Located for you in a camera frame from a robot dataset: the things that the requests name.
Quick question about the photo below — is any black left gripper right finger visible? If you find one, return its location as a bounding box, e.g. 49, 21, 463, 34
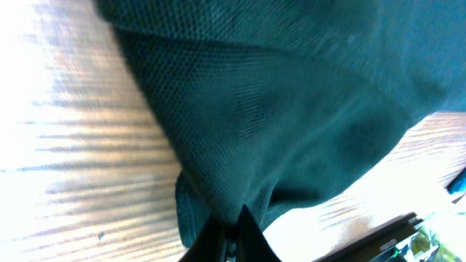
236, 205, 280, 262

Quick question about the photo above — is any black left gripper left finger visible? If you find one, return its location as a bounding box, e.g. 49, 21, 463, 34
179, 216, 226, 262

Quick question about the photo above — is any blue polo shirt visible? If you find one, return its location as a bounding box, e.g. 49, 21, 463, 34
446, 169, 466, 194

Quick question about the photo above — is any black polo shirt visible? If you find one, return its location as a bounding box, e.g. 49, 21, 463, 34
95, 0, 465, 247

